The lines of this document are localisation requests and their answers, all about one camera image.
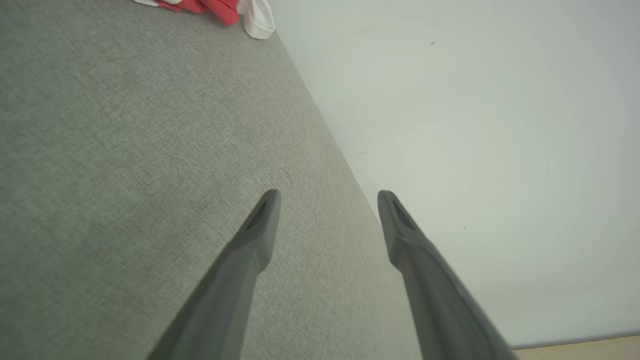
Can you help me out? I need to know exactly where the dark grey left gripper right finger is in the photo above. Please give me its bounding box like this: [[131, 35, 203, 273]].
[[377, 190, 516, 360]]

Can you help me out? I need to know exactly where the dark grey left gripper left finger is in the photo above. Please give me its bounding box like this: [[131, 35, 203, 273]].
[[146, 189, 282, 360]]

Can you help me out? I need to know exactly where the red jersey with white sleeves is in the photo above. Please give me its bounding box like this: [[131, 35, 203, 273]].
[[132, 0, 276, 40]]

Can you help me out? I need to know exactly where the grey fabric sofa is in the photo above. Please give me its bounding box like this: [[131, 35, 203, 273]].
[[0, 0, 424, 360]]

